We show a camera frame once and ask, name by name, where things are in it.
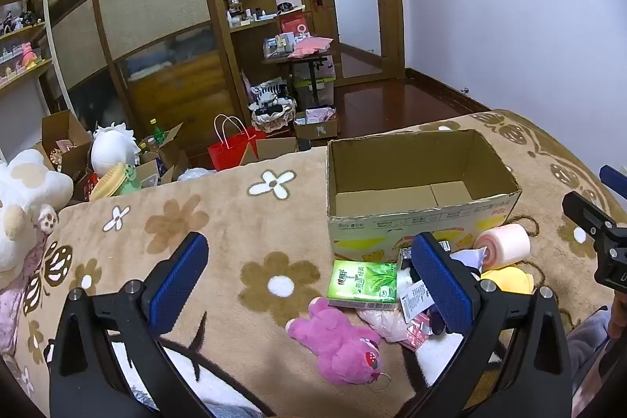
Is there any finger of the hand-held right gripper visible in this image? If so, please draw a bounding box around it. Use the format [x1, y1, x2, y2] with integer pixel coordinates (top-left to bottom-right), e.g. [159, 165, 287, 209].
[598, 164, 627, 190]
[562, 191, 619, 243]

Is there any person's right hand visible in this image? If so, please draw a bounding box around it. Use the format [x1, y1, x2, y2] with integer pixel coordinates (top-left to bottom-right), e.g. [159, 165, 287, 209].
[607, 300, 627, 340]

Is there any red box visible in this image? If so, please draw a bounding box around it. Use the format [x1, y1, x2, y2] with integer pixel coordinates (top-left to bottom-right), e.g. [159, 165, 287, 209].
[279, 11, 310, 38]

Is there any tall brown cardboard box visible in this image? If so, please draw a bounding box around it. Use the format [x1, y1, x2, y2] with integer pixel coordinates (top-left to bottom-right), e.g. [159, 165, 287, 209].
[34, 109, 94, 184]

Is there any person's right forearm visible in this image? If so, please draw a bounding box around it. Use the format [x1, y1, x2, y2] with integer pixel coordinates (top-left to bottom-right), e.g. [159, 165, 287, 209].
[565, 308, 627, 406]

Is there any flat cardboard piece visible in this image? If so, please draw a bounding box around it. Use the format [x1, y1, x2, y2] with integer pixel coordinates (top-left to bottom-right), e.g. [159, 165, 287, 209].
[242, 136, 301, 165]

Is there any green tissue pack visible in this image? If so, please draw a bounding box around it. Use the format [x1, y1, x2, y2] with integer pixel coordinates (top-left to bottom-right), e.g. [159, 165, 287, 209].
[326, 259, 399, 311]

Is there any small wooden table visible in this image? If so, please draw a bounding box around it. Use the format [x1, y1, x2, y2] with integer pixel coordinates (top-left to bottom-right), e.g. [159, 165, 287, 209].
[262, 48, 334, 105]

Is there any pink cloth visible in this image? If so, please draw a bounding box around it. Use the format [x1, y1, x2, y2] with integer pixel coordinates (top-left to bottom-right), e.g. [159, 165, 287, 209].
[286, 36, 335, 59]

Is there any pink shelf toy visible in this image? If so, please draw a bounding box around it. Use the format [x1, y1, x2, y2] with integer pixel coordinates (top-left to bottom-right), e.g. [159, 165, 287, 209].
[20, 42, 42, 69]

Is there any pink roll plush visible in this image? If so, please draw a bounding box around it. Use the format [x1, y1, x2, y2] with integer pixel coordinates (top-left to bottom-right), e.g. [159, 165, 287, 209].
[473, 223, 531, 273]

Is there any white haired plush doll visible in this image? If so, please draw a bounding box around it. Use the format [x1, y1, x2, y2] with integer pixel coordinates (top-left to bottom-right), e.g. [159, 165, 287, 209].
[91, 121, 143, 176]

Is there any pink plush bear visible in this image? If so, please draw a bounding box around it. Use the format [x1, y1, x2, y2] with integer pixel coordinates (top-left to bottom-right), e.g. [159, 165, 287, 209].
[285, 297, 385, 386]

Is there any clear storage bin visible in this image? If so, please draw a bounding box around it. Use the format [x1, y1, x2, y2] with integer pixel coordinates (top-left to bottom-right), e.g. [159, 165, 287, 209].
[293, 72, 336, 108]

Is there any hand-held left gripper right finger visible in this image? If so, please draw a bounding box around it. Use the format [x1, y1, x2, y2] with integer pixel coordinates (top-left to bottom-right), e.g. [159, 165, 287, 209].
[394, 232, 574, 418]

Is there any green yellow frog toy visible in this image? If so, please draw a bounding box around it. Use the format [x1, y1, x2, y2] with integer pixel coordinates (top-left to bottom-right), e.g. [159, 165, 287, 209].
[89, 162, 143, 202]

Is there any pink plastic packet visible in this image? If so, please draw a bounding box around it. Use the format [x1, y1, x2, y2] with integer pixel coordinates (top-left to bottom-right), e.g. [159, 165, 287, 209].
[355, 305, 432, 353]

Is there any small cardboard box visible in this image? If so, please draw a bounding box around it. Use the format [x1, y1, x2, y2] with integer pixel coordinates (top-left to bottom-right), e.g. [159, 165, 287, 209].
[294, 107, 339, 139]

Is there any yellow plush toy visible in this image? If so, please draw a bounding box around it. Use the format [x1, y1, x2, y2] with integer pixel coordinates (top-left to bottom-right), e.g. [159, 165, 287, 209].
[480, 266, 535, 296]

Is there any wicker basket with clothes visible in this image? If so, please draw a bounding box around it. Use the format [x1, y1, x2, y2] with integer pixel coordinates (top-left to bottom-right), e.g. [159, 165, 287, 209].
[249, 97, 298, 134]

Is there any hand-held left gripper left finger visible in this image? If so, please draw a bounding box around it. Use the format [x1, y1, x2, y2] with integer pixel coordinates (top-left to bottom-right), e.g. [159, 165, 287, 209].
[49, 232, 211, 418]

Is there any red paper bag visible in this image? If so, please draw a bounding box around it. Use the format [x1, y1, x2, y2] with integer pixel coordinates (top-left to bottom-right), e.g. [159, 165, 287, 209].
[207, 114, 268, 172]

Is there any white paper tag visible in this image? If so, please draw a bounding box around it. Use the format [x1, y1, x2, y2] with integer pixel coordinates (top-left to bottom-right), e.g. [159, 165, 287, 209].
[399, 280, 434, 318]

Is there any cluttered brown cardboard box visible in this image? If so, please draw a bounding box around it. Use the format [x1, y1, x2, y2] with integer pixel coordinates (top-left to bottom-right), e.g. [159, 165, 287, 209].
[137, 123, 189, 186]

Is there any beige floral blanket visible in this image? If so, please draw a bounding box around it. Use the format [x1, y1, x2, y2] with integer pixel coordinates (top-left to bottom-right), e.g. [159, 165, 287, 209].
[0, 109, 627, 418]

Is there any large white plush toy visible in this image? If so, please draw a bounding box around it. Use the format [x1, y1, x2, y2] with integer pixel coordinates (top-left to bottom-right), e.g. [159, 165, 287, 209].
[0, 148, 74, 274]

